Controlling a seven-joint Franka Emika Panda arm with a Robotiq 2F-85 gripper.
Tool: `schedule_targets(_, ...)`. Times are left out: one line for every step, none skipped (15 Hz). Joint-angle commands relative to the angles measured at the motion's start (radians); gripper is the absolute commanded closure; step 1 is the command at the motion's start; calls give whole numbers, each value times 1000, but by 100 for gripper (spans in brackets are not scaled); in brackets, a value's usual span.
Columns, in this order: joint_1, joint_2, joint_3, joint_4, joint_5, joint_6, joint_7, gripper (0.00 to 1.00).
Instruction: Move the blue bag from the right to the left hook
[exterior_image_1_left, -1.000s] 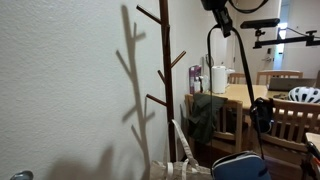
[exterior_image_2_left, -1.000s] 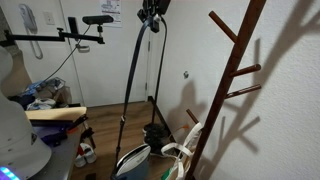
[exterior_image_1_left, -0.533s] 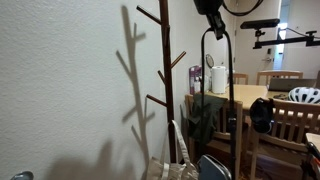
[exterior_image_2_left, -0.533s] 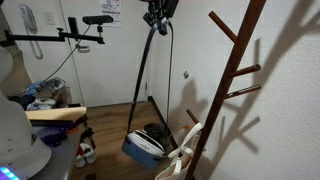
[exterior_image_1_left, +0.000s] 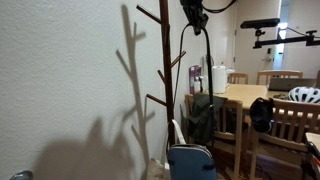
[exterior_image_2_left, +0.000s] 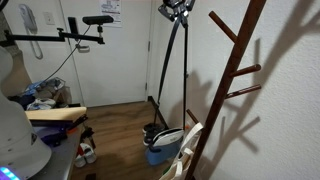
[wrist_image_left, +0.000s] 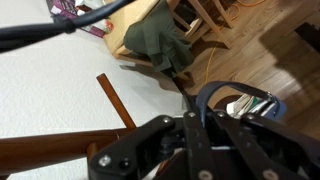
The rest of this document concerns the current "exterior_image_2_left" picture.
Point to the brown wooden coat rack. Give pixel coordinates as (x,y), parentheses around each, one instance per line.
(240,50)

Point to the light wooden board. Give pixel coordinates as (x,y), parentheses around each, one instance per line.
(55,114)

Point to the black stereo camera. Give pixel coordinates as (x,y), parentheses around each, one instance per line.
(98,19)

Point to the white light switch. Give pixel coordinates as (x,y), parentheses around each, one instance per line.
(49,18)

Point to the black stand legs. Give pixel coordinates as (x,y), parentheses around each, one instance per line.
(88,136)

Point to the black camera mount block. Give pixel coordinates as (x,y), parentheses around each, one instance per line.
(73,24)

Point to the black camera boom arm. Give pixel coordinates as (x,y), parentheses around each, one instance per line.
(40,37)

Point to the beige canvas tote bag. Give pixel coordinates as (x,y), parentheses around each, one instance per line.
(180,163)

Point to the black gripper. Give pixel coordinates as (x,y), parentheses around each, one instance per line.
(178,2)

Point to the white slipper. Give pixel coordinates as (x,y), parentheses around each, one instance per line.
(90,151)
(80,160)

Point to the grey sneaker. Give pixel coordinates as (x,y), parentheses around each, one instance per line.
(148,138)

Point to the white paper poster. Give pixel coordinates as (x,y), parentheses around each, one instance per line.
(111,10)

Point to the white door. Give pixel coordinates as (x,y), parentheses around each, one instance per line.
(110,66)

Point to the small black floor object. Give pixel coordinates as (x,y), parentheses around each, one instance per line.
(90,176)

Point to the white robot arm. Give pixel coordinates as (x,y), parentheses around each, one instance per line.
(20,143)

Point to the white wall phone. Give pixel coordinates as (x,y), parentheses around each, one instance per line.
(30,20)

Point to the black sneaker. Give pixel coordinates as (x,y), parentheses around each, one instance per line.
(150,127)

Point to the blue cloth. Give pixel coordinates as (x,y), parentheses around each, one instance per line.
(33,88)

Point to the purple blue device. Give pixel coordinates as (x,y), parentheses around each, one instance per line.
(53,136)

